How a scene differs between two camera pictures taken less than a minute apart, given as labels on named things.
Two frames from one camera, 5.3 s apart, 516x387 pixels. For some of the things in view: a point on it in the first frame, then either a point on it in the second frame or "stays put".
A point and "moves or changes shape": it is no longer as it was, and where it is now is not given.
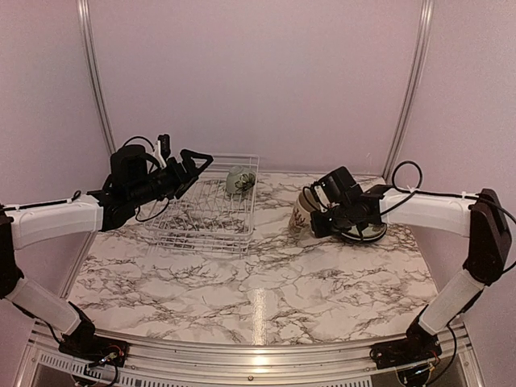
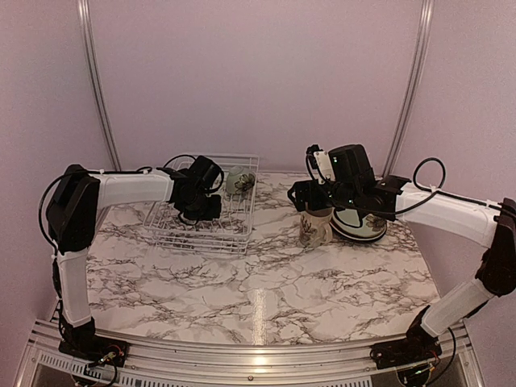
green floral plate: x=372 y=230 stays put
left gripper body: x=177 y=181 → x=201 y=210
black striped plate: x=368 y=233 stays put
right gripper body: x=340 y=222 → x=315 y=201
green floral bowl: x=239 y=180 stays put
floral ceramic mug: x=300 y=225 moves or changes shape
